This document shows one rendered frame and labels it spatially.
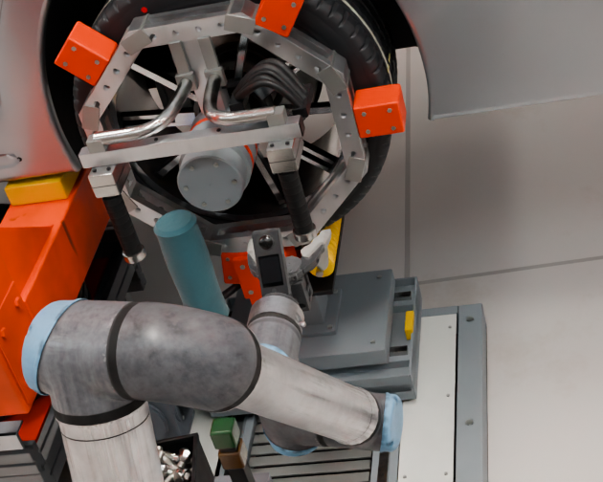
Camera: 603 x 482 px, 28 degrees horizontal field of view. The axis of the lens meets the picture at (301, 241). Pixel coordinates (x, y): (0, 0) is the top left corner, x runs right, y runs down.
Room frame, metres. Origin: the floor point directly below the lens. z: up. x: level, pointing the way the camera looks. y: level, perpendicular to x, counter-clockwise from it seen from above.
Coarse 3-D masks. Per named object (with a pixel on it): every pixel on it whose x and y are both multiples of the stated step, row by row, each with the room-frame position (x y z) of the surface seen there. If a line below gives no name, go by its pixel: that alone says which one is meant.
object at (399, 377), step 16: (400, 288) 2.39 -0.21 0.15; (416, 288) 2.35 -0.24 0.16; (400, 304) 2.30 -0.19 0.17; (416, 304) 2.30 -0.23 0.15; (400, 320) 2.26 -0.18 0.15; (416, 320) 2.25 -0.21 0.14; (400, 336) 2.21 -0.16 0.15; (416, 336) 2.21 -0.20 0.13; (400, 352) 2.12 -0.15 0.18; (416, 352) 2.16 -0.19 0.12; (336, 368) 2.14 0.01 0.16; (352, 368) 2.13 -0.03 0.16; (368, 368) 2.12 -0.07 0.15; (384, 368) 2.11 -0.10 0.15; (400, 368) 2.10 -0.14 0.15; (416, 368) 2.12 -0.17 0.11; (352, 384) 2.08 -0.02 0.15; (368, 384) 2.07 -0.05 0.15; (384, 384) 2.06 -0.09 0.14; (400, 384) 2.05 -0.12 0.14; (416, 384) 2.08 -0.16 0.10
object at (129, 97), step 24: (240, 48) 2.18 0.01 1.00; (144, 72) 2.23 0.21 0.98; (240, 72) 2.18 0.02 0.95; (120, 96) 2.27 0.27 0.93; (144, 96) 2.42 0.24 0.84; (192, 96) 2.21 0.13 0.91; (264, 96) 2.17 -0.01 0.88; (120, 120) 2.25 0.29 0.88; (144, 120) 2.26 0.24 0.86; (192, 120) 2.22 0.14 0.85; (312, 144) 2.17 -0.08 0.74; (336, 144) 2.22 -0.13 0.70; (144, 168) 2.24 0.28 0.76; (168, 168) 2.24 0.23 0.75; (264, 168) 2.18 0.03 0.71; (312, 168) 2.24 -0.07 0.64; (168, 192) 2.23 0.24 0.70; (264, 192) 2.25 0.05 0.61; (312, 192) 2.14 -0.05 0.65; (216, 216) 2.20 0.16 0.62; (240, 216) 2.19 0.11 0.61; (264, 216) 2.17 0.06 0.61
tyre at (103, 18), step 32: (128, 0) 2.21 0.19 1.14; (160, 0) 2.19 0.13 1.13; (192, 0) 2.17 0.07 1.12; (224, 0) 2.15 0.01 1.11; (256, 0) 2.14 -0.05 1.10; (320, 0) 2.12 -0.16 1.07; (352, 0) 2.20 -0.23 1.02; (320, 32) 2.11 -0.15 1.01; (352, 32) 2.10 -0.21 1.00; (384, 32) 2.23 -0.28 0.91; (352, 64) 2.09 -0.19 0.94; (384, 64) 2.14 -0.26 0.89; (384, 160) 2.10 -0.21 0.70; (352, 192) 2.11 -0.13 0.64
